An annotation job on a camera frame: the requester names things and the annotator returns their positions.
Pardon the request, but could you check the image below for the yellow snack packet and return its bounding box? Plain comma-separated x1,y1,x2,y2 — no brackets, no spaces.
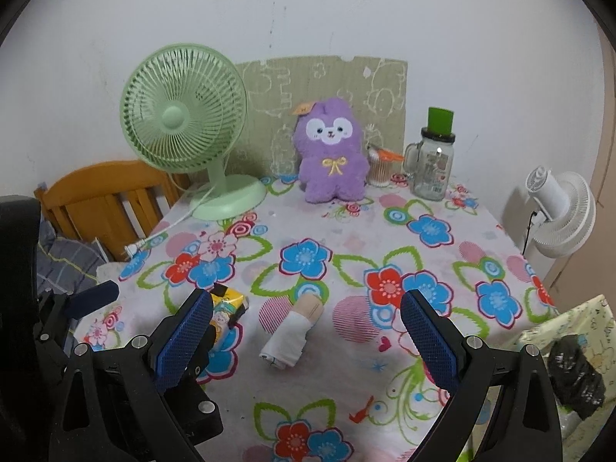
207,285,251,348

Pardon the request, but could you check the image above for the floral tablecloth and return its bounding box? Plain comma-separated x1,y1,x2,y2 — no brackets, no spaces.
72,173,562,462

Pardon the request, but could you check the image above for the purple plush toy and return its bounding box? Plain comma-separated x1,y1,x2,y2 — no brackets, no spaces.
292,97,371,205

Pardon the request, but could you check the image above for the white clip fan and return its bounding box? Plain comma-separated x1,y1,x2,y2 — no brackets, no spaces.
524,166,597,263

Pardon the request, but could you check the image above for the olive printed cardboard sheet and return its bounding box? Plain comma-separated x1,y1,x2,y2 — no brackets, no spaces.
236,55,409,180

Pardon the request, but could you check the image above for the beige door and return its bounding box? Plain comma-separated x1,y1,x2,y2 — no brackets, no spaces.
541,24,616,309

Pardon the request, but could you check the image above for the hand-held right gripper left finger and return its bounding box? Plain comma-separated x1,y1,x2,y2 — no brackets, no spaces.
49,289,214,462

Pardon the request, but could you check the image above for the toothpick holder cup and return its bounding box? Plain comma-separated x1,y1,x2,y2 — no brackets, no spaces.
366,144,405,187

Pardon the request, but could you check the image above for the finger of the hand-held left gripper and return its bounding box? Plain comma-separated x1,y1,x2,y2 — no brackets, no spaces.
37,280,121,377
162,320,223,446

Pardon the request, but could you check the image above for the black plastic bag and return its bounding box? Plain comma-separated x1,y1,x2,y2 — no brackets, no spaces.
548,334,606,421

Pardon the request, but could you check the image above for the grey plaid pillow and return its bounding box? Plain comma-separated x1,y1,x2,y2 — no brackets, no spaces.
36,221,105,295

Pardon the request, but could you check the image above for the green desk fan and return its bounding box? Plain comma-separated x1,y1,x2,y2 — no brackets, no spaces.
119,43,268,223

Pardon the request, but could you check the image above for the beige and white sock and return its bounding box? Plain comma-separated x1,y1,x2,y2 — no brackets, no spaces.
259,295,325,373

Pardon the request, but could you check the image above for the black fan cable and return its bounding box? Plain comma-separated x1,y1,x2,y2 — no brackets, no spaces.
523,209,539,255

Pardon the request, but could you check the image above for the glass jar mug green lid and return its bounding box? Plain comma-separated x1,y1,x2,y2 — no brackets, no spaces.
402,106,456,200

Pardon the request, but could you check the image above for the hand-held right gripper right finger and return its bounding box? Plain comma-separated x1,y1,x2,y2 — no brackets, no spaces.
400,289,564,462

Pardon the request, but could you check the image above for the white fan power cable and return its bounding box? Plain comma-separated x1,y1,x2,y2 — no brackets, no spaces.
124,185,213,259

